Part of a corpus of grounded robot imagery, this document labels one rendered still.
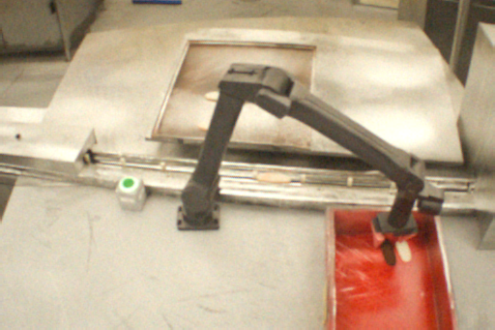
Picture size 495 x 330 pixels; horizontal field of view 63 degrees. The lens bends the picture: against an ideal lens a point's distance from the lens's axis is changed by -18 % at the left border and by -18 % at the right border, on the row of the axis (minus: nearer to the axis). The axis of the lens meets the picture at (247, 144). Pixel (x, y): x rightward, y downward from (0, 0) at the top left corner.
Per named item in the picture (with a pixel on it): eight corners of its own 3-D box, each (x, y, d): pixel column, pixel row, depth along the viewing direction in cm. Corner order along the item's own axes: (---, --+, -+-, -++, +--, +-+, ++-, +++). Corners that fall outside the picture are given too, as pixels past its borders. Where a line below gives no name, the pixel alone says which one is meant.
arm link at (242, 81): (234, 45, 100) (218, 68, 93) (293, 70, 100) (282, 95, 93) (190, 178, 131) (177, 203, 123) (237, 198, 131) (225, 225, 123)
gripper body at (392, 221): (415, 231, 111) (423, 212, 106) (381, 237, 110) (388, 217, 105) (408, 213, 116) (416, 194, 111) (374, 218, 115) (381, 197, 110)
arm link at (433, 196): (409, 155, 104) (408, 180, 98) (451, 165, 102) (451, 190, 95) (397, 191, 112) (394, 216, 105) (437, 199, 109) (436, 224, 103)
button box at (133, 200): (121, 217, 138) (112, 191, 131) (128, 198, 144) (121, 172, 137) (145, 221, 137) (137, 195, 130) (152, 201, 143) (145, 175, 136)
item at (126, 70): (80, 306, 196) (14, 185, 144) (111, 149, 285) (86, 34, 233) (450, 284, 199) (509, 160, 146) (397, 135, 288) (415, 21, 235)
